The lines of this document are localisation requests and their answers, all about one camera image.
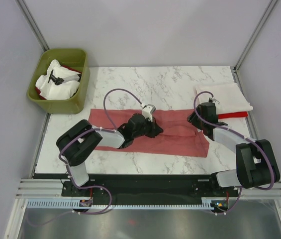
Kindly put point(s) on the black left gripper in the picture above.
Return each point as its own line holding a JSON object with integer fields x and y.
{"x": 155, "y": 129}

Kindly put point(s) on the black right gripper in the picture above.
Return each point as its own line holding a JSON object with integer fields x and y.
{"x": 192, "y": 118}

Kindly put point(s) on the pink t-shirt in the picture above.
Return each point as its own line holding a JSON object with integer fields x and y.
{"x": 179, "y": 137}

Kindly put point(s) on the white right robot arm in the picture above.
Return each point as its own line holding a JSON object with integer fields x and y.
{"x": 256, "y": 166}

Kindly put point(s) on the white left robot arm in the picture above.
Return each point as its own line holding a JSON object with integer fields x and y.
{"x": 77, "y": 144}

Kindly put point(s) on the folded cream t-shirt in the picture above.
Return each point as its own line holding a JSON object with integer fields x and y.
{"x": 229, "y": 98}

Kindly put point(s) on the folded red t-shirt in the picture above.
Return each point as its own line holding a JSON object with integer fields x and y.
{"x": 232, "y": 115}

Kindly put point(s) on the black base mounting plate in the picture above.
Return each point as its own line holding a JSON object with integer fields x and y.
{"x": 138, "y": 188}

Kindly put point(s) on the olive green plastic bin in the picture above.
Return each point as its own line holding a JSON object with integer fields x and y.
{"x": 60, "y": 81}

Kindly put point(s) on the white t-shirt in bin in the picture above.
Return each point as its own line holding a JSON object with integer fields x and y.
{"x": 55, "y": 87}

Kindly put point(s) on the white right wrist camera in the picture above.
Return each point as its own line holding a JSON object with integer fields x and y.
{"x": 214, "y": 101}

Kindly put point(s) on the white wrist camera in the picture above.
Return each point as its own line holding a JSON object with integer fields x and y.
{"x": 214, "y": 101}
{"x": 147, "y": 111}

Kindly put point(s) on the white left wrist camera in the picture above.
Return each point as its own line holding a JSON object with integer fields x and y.
{"x": 147, "y": 111}

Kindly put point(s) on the white slotted cable duct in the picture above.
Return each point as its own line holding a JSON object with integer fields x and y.
{"x": 204, "y": 204}

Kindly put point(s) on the right aluminium frame post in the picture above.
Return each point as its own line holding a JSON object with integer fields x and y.
{"x": 255, "y": 34}

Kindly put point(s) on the aluminium frame post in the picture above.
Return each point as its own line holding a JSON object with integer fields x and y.
{"x": 32, "y": 23}
{"x": 255, "y": 34}

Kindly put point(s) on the aluminium front rail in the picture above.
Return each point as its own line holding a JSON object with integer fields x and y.
{"x": 51, "y": 188}

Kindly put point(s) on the left aluminium frame post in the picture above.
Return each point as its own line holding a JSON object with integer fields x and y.
{"x": 32, "y": 23}

